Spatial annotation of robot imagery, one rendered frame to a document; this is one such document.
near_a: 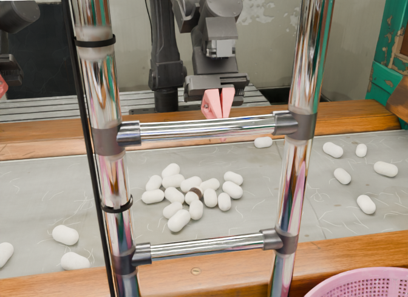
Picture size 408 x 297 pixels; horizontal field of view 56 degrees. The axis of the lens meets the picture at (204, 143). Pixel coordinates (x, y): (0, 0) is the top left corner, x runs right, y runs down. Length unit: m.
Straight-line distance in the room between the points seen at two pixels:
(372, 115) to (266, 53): 1.97
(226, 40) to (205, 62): 0.07
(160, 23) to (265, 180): 0.46
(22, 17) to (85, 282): 0.50
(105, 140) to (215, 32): 0.32
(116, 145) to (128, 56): 2.34
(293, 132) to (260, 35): 2.44
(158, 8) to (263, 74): 1.97
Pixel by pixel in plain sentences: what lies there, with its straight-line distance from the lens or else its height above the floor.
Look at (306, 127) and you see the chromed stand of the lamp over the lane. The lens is 0.30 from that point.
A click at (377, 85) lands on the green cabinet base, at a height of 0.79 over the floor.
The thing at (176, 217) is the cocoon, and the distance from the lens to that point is 0.52.
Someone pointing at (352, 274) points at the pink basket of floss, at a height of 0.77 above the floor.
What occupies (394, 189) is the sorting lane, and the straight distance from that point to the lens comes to 0.68.
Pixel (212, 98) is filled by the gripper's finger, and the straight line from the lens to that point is 0.59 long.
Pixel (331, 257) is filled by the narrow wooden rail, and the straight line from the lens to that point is 0.48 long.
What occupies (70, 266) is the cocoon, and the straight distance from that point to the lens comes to 0.49.
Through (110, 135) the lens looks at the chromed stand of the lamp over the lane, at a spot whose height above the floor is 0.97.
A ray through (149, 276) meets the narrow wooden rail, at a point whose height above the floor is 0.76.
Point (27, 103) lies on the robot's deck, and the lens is 1.21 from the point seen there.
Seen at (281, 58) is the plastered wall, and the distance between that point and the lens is 2.84.
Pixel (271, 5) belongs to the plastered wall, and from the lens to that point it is 2.73.
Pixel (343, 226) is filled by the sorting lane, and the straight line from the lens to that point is 0.57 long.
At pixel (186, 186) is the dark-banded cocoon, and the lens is 0.59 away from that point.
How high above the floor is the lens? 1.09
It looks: 28 degrees down
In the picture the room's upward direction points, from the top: straight up
